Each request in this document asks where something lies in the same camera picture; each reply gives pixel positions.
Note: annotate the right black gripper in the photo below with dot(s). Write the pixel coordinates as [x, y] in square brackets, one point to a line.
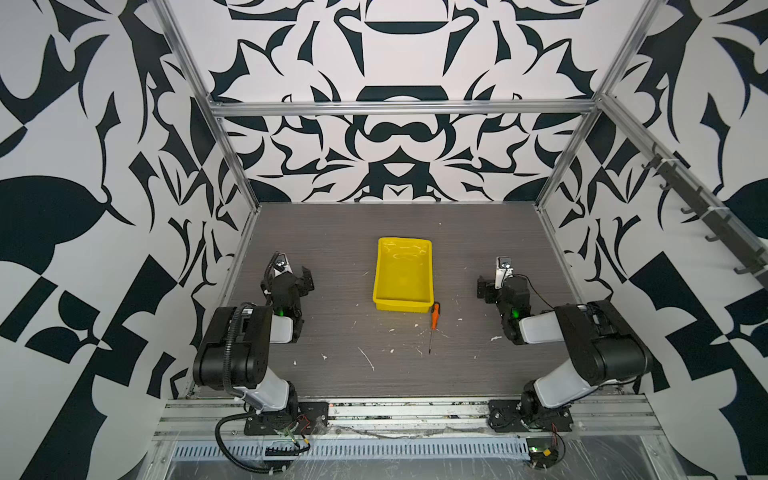
[491, 290]

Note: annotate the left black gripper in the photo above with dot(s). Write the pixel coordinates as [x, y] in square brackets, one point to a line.
[294, 284]

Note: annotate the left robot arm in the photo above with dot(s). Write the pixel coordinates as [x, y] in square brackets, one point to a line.
[233, 356]

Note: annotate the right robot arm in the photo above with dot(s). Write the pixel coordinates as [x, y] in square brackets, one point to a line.
[602, 349]

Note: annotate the yellow plastic bin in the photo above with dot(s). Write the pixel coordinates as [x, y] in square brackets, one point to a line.
[404, 275]

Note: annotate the green circuit board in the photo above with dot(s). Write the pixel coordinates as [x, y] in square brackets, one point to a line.
[543, 455]

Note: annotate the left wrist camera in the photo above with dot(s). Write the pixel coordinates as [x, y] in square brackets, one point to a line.
[280, 265]

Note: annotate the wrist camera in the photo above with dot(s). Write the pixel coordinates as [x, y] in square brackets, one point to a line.
[503, 270]
[280, 265]

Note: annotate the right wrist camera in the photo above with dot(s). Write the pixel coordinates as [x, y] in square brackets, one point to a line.
[503, 270]

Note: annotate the orange handled screwdriver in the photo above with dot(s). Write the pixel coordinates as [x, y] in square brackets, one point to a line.
[434, 315]

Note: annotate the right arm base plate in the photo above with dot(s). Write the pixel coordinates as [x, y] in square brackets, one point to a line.
[515, 416]

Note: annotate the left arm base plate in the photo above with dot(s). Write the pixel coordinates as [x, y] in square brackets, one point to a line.
[303, 418]

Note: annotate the white slotted cable duct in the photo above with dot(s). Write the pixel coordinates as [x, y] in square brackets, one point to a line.
[511, 448]

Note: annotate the aluminium frame rails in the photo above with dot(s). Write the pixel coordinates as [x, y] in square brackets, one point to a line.
[602, 103]

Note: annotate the black wall hook rack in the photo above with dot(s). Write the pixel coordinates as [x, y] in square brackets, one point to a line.
[701, 204]

